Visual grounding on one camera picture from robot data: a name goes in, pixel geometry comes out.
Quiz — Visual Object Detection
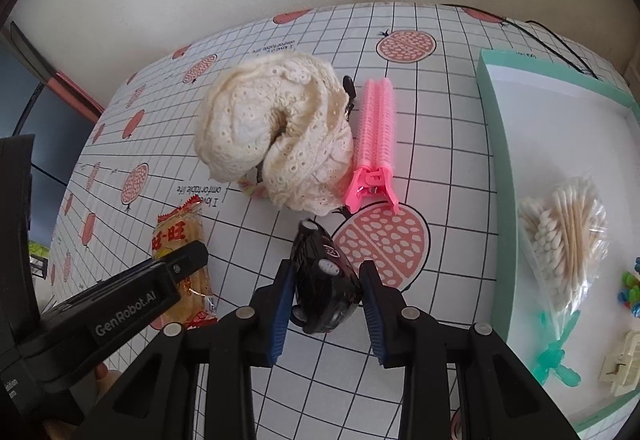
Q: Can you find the pomegranate grid tablecloth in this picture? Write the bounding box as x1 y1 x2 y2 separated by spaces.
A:
46 2 632 440

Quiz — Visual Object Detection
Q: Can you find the orange snack packet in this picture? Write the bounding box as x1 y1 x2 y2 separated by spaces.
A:
151 195 217 330

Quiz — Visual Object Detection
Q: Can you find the colourful plastic clips pile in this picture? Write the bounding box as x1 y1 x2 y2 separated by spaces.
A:
617 258 640 319

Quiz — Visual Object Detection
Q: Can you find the black gold action figure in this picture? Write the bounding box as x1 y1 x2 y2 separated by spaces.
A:
342 76 357 119

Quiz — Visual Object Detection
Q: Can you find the small cream plastic piece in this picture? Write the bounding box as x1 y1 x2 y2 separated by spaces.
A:
599 330 640 397

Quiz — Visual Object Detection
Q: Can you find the bag of cotton swabs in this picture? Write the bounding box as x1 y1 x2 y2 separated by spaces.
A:
518 177 608 336

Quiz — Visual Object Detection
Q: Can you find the pink hair roller clip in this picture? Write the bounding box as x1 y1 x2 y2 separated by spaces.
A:
345 78 399 215

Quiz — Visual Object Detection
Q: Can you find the cream lace scrunchie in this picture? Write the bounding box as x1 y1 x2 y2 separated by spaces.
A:
194 51 354 215

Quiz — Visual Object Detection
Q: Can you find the black toy car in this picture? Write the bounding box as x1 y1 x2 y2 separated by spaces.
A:
290 219 362 335

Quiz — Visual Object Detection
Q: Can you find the teal plastic hair clip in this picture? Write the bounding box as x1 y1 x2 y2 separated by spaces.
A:
533 310 582 388

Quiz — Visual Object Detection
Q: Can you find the teal cardboard box tray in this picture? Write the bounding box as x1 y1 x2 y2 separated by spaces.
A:
476 50 639 439

